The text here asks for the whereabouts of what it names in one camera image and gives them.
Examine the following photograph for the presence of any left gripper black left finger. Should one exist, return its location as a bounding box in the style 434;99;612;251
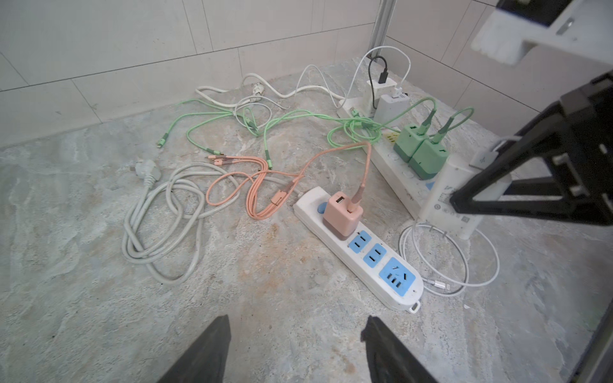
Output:
159;314;231;383

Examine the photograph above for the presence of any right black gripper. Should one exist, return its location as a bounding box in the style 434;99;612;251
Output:
459;72;612;225

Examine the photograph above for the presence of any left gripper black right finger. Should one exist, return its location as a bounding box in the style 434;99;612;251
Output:
361;316;437;383

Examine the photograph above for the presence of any small blue socket power strip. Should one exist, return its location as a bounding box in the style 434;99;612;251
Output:
294;187;424;314

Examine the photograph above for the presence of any green charger block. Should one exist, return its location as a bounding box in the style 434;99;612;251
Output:
409;107;474;180
394;97;437;163

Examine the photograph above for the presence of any long colourful socket power strip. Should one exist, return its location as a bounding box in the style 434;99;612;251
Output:
337;96;451;221

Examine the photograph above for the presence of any small white charger cube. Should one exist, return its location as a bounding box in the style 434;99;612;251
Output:
289;46;412;124

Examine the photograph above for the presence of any white charger with black cable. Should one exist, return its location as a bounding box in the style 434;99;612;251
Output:
364;55;397;117

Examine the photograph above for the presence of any pink charger with cable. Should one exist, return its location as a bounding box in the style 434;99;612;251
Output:
205;141;372;240

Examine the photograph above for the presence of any grey small strip cord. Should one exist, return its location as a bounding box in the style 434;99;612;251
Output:
121;159;298;286

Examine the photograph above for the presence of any green cable bundle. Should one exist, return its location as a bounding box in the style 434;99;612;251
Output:
156;97;398;169

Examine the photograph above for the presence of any white power strip cord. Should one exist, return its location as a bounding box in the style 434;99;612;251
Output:
195;72;346;109

